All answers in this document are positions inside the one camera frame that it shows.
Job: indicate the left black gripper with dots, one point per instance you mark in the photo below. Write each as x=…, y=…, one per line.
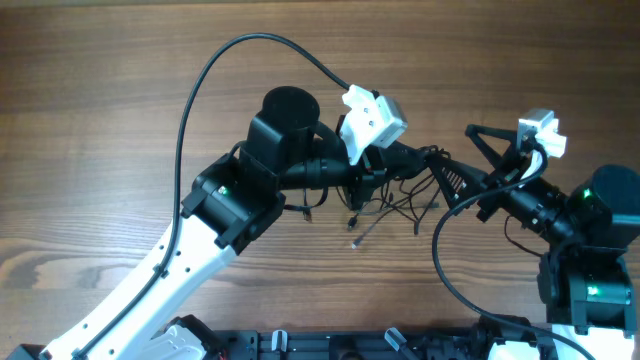
x=372, y=170

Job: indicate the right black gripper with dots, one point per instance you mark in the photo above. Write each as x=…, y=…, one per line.
x=508, y=171

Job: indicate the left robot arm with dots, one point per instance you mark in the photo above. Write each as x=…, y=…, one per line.
x=232, y=203

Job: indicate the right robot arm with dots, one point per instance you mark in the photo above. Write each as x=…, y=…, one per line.
x=582, y=280

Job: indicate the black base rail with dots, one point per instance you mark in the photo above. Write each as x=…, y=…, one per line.
x=345, y=345

